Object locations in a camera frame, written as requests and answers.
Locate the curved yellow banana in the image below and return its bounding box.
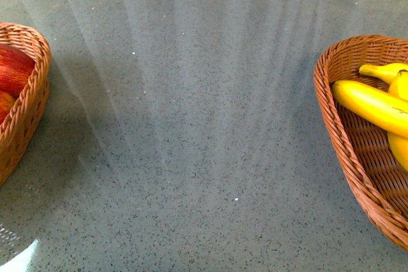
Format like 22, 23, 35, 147
331, 80, 407, 138
359, 62, 408, 85

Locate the dark red apple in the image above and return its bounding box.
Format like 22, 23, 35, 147
1, 43, 35, 99

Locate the yellow banana straight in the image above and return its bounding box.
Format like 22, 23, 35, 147
388, 132, 408, 171

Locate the red yellow apple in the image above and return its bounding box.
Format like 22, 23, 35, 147
0, 91, 15, 124

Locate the right wicker basket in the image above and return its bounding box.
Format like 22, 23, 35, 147
314, 34, 407, 250

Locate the wicker basket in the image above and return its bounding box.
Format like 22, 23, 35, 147
1, 22, 52, 183
314, 34, 407, 250

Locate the left wicker basket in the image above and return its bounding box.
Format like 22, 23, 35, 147
1, 22, 52, 183

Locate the curved yellow banana in basket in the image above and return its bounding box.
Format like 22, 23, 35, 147
359, 62, 408, 85

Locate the yellow banana basket right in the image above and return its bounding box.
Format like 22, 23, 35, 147
388, 69, 407, 100

